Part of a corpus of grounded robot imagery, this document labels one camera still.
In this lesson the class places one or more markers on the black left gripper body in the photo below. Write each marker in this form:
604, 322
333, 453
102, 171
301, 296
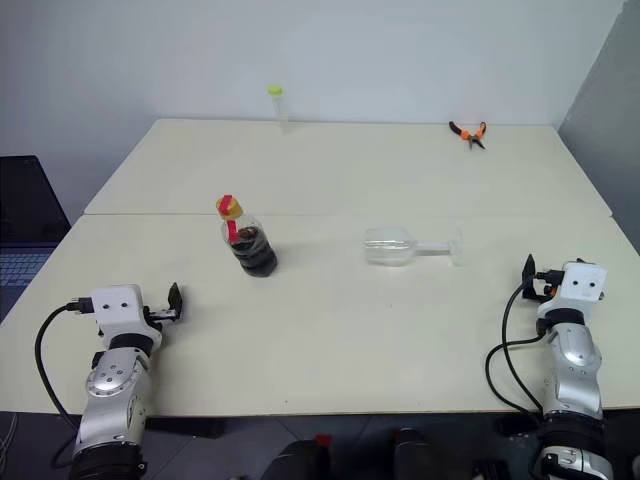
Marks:
159, 314

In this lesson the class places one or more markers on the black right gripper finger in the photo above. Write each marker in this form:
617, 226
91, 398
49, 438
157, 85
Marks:
528, 280

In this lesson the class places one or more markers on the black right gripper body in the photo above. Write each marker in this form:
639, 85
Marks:
542, 296

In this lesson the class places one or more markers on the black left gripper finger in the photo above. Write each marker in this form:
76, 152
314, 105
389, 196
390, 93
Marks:
175, 300

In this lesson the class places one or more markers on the cola bottle with yellow cap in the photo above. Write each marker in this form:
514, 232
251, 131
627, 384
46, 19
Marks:
255, 255

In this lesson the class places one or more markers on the clear plastic wine glass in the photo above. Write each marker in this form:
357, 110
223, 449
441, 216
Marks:
385, 247

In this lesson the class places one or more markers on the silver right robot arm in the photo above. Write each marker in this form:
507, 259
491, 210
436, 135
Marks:
575, 370

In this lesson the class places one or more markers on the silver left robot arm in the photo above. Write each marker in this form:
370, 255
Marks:
110, 380

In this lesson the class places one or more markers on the orange and black pliers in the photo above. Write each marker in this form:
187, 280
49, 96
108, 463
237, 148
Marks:
466, 134

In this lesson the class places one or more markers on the dark laptop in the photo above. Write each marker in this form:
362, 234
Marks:
30, 210

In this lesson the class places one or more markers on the dark rounded shape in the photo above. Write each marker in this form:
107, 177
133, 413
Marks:
295, 460
412, 450

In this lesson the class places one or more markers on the small red object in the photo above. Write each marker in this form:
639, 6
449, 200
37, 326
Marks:
324, 441

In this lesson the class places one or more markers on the clear tube with yellow-green cap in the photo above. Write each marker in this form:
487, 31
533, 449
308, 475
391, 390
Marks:
280, 107

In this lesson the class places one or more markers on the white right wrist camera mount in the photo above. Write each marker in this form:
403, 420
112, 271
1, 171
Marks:
580, 290

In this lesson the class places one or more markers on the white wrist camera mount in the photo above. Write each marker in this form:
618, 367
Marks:
580, 290
117, 305

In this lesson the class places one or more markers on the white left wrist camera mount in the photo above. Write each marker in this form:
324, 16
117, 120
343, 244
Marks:
117, 305

